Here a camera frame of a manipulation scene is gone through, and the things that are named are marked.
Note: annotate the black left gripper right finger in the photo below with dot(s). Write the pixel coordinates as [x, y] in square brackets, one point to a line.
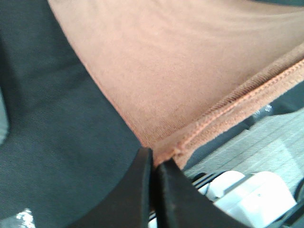
[178, 203]

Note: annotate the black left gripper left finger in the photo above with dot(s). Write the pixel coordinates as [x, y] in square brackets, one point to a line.
[127, 205]

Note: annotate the brown towel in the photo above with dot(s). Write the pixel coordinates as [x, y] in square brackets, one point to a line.
[181, 72]

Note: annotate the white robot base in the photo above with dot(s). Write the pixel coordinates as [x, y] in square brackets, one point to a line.
[258, 200]

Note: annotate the black table cloth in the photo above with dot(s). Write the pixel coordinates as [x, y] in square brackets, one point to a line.
[66, 146]

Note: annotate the clear tape strip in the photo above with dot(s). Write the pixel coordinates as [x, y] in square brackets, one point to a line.
[25, 219]

